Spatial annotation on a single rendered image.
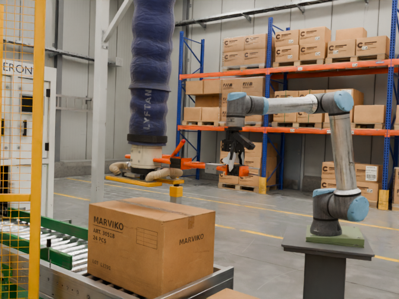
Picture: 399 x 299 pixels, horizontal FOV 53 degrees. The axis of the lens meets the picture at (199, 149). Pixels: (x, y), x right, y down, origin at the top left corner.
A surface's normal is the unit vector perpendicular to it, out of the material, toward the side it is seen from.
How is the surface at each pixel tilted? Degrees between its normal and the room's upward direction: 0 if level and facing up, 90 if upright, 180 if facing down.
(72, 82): 90
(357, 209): 93
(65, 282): 90
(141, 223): 90
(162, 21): 81
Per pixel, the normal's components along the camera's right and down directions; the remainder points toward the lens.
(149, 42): 0.08, -0.24
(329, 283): -0.28, 0.03
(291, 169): -0.59, 0.00
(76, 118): 0.80, 0.05
